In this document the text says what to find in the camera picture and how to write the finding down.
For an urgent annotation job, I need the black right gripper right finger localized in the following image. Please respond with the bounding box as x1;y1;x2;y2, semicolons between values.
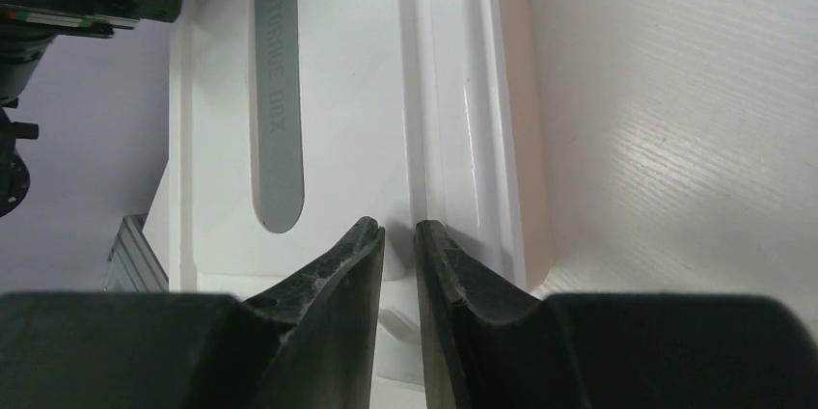
414;221;817;408

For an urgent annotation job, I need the white plastic tray lid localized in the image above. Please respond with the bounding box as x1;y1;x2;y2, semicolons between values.
147;0;527;388

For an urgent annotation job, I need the pink plastic bin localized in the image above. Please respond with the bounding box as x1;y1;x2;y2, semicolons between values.
499;0;556;292

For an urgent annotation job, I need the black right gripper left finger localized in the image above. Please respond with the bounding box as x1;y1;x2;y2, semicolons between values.
1;217;385;408

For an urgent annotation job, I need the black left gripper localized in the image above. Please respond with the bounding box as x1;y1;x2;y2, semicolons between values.
1;0;182;215

